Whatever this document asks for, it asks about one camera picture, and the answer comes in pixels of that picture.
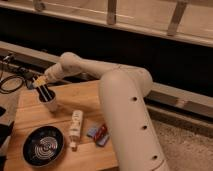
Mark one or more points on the wooden board table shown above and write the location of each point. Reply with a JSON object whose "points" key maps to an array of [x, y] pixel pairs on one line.
{"points": [[32, 114]]}

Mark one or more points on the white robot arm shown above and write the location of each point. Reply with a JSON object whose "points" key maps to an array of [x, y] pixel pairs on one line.
{"points": [[122, 89]]}

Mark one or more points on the white glue bottle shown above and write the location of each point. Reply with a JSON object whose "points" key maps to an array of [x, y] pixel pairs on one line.
{"points": [[75, 129]]}

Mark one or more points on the black spiral-pattern bowl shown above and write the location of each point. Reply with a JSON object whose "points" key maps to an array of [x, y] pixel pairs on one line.
{"points": [[43, 146]]}

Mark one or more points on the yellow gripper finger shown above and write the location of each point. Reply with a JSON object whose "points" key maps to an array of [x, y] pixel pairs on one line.
{"points": [[40, 78]]}

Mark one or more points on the black object at left edge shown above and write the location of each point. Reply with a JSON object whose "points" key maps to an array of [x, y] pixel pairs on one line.
{"points": [[6, 126]]}

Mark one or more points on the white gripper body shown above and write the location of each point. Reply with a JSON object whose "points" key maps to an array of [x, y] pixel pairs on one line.
{"points": [[53, 74]]}

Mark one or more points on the red toy car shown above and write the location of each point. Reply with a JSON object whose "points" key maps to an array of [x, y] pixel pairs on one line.
{"points": [[102, 130]]}

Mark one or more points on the black striped eraser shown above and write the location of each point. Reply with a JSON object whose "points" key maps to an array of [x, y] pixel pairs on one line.
{"points": [[45, 94]]}

